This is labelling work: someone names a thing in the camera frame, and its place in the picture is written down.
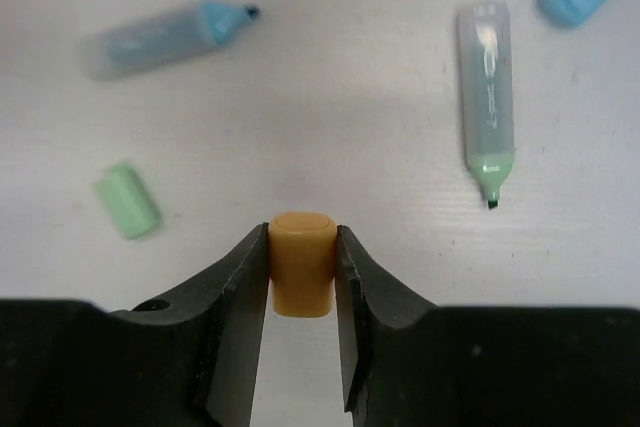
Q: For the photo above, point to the blue highlighter pen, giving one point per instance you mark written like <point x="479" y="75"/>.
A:
<point x="172" y="36"/>

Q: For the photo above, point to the orange highlighter cap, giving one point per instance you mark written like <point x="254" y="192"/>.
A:
<point x="302" y="263"/>

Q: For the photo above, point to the green highlighter cap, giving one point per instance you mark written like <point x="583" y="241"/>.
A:
<point x="127" y="201"/>

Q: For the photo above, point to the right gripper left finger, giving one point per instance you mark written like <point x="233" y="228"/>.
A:
<point x="186" y="357"/>

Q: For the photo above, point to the green highlighter pen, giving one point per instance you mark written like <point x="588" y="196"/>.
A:
<point x="485" y="60"/>

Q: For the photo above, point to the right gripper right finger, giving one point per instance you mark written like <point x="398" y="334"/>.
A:
<point x="408" y="362"/>

